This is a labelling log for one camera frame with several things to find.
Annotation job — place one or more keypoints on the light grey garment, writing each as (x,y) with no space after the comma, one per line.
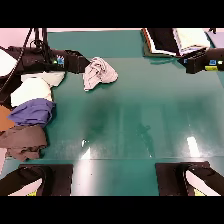
(99,72)

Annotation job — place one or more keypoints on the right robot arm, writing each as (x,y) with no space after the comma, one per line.
(218,54)

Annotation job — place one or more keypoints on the orange garment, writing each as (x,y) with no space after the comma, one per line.
(5,119)

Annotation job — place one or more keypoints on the pink garment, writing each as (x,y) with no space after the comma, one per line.
(2,160)

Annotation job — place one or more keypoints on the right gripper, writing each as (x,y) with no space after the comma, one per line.
(196,62)

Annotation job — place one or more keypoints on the purple garment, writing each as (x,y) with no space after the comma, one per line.
(33,112)

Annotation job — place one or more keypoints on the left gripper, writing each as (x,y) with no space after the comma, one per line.
(76,62)

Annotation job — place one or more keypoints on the brown garment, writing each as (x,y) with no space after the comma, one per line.
(24,139)

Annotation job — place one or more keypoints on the white garment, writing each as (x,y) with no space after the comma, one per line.
(191,38)
(50,78)
(30,91)

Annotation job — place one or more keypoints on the lilac garment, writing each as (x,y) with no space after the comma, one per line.
(217,39)

